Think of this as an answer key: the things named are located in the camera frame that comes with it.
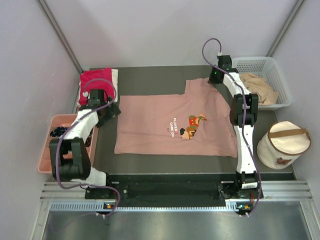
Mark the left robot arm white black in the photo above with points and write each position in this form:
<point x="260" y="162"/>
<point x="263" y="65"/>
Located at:
<point x="69" y="158"/>

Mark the folded cream t shirt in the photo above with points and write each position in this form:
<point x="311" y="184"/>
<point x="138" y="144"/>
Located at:
<point x="115" y="77"/>

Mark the aluminium rail frame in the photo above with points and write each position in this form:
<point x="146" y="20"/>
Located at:
<point x="286" y="212"/>

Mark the white perforated plastic basket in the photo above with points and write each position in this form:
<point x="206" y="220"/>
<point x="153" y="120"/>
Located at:
<point x="267" y="68"/>

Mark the folded red t shirt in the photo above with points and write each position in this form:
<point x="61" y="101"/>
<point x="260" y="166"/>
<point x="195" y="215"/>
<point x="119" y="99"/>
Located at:
<point x="96" y="82"/>

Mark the beige crumpled t shirt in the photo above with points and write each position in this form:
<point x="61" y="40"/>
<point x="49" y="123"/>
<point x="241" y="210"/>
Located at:
<point x="258" y="85"/>

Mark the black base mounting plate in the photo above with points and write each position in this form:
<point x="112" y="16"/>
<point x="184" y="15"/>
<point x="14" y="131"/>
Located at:
<point x="180" y="190"/>

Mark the pink printed t shirt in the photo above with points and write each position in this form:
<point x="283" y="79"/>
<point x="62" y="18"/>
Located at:
<point x="196" y="122"/>

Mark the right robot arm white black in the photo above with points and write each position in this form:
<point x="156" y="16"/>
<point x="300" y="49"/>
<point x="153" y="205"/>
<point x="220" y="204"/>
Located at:
<point x="243" y="116"/>

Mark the cream round fabric bag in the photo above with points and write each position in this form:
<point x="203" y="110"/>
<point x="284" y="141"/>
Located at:
<point x="283" y="144"/>

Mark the pink compartment tray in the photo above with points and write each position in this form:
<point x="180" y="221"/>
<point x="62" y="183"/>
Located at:
<point x="63" y="120"/>

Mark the dark blue rolled sock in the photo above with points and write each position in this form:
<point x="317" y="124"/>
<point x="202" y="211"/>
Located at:
<point x="58" y="131"/>

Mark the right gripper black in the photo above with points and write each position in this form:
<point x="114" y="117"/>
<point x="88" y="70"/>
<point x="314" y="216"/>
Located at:
<point x="210" y="79"/>

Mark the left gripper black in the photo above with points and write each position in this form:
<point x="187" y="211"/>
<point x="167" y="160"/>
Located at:
<point x="113" y="111"/>

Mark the dark brown rolled sock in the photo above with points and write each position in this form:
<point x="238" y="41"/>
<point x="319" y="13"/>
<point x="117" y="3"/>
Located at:
<point x="88" y="142"/>

